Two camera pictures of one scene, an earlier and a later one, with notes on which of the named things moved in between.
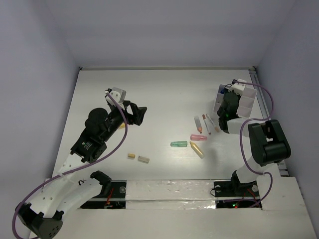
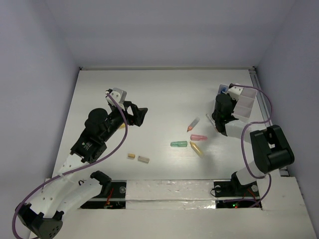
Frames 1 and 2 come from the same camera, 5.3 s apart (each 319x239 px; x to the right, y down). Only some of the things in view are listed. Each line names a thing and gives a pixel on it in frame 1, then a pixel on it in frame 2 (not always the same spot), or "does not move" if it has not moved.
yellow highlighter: x=196 y=150 does not move
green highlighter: x=177 y=144 does not move
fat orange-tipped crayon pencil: x=198 y=124 → x=193 y=125
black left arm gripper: x=128 y=112 does not move
